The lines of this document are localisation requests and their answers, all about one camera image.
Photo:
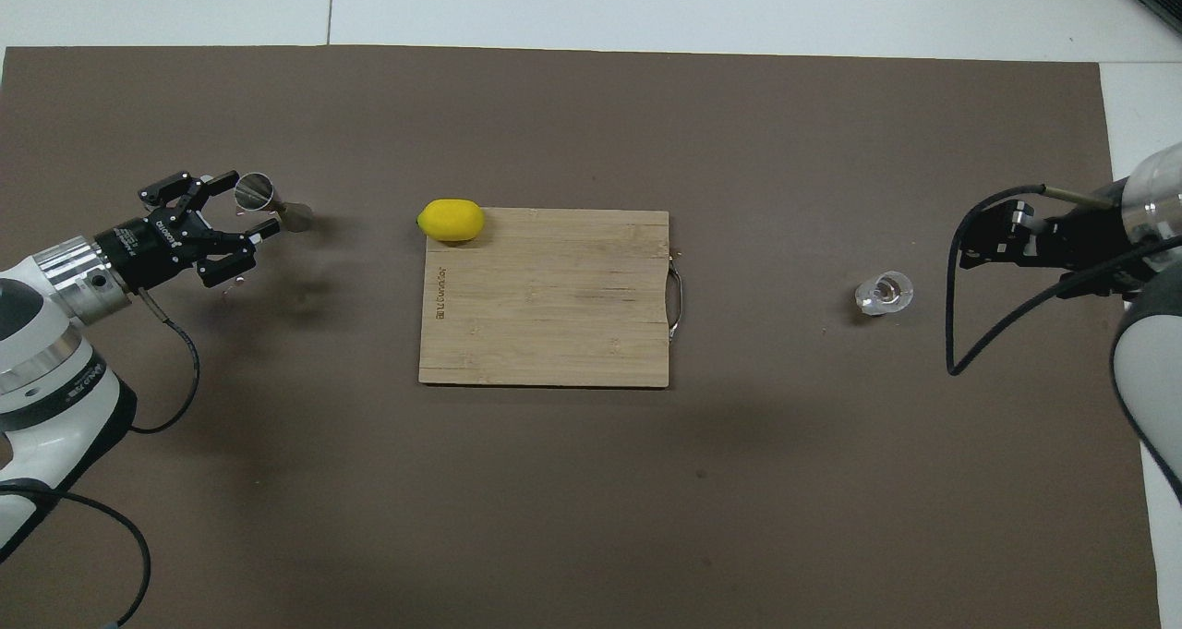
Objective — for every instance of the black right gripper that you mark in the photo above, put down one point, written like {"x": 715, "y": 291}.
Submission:
{"x": 1085, "y": 241}

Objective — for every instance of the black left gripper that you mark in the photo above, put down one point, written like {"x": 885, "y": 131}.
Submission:
{"x": 152, "y": 246}

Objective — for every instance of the metal double jigger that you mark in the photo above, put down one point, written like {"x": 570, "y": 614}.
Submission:
{"x": 295, "y": 215}

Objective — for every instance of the clear glass cup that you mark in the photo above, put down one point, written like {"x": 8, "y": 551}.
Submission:
{"x": 884, "y": 295}

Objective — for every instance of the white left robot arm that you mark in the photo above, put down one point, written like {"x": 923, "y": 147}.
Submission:
{"x": 46, "y": 398}

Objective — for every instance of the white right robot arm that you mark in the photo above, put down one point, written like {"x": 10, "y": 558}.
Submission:
{"x": 1145, "y": 361}

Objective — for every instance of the yellow lemon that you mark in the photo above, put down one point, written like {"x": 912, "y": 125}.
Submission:
{"x": 451, "y": 220}

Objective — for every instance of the wooden cutting board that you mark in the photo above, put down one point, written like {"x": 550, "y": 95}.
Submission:
{"x": 545, "y": 306}

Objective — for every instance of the brown table mat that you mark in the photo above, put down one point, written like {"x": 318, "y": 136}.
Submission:
{"x": 554, "y": 518}

